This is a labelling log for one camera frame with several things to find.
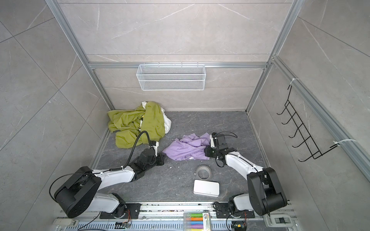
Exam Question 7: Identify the purple cloth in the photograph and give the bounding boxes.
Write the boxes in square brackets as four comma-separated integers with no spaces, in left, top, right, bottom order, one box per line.
[162,133,210,161]

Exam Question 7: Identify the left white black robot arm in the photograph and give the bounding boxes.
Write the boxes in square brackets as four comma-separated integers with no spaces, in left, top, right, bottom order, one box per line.
[49,131,164,218]

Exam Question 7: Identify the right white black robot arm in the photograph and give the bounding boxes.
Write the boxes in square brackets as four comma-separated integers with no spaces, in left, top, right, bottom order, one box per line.
[204,132,288,216]

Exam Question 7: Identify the white cloth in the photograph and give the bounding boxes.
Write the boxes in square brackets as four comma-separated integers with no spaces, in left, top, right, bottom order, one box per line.
[141,100,172,134]

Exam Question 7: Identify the olive green cloth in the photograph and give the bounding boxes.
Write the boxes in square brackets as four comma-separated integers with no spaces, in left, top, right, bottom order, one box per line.
[107,102,165,149]

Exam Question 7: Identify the clear tape roll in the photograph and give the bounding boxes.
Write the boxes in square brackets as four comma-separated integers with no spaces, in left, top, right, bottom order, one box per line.
[196,165,212,181]

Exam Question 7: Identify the white rectangular box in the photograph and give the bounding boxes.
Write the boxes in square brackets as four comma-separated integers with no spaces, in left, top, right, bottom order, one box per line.
[193,180,220,197]

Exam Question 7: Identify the marker pen case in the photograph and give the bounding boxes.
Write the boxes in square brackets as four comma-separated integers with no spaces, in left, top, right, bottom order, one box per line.
[183,212,212,231]

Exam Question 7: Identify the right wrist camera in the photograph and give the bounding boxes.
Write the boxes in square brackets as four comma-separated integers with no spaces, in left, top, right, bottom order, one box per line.
[210,132,218,148]

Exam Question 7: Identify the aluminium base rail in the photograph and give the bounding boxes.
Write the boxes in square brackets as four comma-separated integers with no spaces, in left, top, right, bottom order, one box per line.
[52,201,302,231]

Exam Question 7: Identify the white wire mesh basket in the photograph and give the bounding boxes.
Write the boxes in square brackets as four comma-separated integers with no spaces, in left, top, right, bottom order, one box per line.
[136,64,206,91]

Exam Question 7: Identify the white device on rail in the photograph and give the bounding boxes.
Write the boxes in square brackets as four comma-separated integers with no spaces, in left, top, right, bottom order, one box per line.
[263,214,293,228]

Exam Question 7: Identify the black wire hook rack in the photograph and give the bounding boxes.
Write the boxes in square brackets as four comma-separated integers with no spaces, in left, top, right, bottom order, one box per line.
[276,86,340,162]

